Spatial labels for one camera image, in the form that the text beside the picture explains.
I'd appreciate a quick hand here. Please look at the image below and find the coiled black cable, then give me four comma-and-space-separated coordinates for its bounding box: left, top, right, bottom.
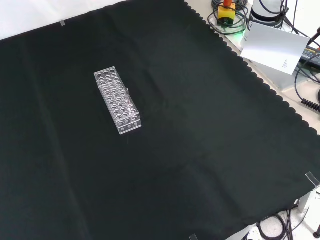
300, 98, 320, 112

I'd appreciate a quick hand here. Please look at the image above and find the grey metal bracket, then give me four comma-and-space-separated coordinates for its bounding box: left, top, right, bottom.
297, 186, 320, 214

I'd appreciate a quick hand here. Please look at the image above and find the clear acrylic test tube rack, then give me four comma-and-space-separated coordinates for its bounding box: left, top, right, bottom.
93, 66, 143, 136

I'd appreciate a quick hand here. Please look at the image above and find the yellow emergency stop button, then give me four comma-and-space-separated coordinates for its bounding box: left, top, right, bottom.
216, 0, 236, 26

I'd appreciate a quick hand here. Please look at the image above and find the black looped cable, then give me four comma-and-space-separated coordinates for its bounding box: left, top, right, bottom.
207, 0, 251, 35

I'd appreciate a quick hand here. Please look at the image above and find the black power adapter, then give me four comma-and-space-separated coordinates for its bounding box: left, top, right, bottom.
298, 46, 320, 67

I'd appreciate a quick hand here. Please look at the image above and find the pale white board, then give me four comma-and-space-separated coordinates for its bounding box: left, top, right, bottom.
240, 22, 311, 76

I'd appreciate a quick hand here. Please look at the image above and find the white power strip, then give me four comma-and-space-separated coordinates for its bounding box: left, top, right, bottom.
241, 226, 262, 240

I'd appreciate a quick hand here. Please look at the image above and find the clear glass test tube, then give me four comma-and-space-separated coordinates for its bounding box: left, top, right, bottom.
123, 87, 135, 120

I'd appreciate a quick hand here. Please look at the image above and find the black table cloth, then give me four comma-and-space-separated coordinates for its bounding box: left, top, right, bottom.
0, 0, 320, 240

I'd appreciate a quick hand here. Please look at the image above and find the black cable bundle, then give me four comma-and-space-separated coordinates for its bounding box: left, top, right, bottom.
257, 208, 302, 240

